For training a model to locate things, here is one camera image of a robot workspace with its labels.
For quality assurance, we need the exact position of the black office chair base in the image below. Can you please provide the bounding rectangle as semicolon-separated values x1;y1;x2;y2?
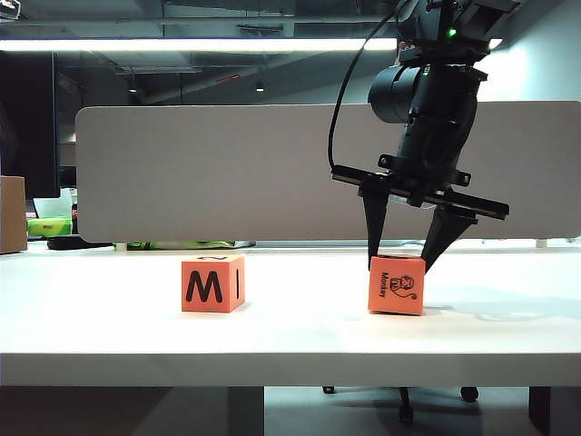
321;386;480;423

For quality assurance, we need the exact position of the green plastic bag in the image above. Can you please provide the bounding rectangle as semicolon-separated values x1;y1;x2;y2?
125;240;237;251

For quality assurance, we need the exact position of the white paper bag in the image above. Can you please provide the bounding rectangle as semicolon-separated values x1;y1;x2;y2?
32;188;78;220

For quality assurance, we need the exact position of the brown cardboard box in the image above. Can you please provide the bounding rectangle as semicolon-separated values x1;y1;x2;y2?
0;175;28;255

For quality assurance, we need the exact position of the long ceiling light strip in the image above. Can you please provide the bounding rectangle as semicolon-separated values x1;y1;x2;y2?
0;38;503;53

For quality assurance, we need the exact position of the flat black object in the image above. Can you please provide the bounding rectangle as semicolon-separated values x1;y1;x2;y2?
46;234;114;251

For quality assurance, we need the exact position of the grey desk divider panel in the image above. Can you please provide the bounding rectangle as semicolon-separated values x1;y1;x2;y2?
74;101;581;244

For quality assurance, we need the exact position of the orange foam block letter M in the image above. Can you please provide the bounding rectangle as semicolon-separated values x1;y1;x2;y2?
181;254;247;314

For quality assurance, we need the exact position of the dark monitor screen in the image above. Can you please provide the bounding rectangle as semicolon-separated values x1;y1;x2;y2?
0;52;61;200

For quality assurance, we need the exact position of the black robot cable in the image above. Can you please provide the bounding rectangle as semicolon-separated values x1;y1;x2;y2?
327;0;409;172

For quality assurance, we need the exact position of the green tissue box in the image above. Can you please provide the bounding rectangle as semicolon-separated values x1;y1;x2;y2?
26;217;74;238

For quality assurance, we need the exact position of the narrow dark table leg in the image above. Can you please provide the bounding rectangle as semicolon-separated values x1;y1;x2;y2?
527;386;551;436

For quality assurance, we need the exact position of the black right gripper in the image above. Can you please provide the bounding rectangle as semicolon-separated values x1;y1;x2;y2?
330;63;511;274

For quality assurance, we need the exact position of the orange foam block monkey print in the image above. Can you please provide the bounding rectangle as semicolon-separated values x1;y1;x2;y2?
368;254;427;316

